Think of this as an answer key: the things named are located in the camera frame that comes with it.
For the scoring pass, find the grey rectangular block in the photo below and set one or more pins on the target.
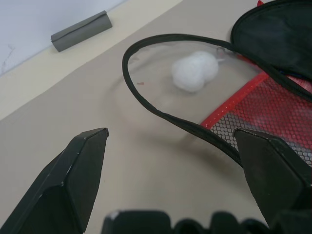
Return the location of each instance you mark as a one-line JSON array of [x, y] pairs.
[[80, 31]]

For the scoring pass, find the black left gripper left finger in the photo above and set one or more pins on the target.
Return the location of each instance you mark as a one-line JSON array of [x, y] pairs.
[[61, 185]]

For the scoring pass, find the red black paddle case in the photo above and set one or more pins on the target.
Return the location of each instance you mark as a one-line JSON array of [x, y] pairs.
[[268, 109]]

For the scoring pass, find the white fluffy pompom charm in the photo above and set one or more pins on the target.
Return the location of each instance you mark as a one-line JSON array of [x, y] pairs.
[[192, 70]]

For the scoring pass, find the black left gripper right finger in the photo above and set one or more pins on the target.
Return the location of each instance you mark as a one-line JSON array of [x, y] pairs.
[[273, 175]]

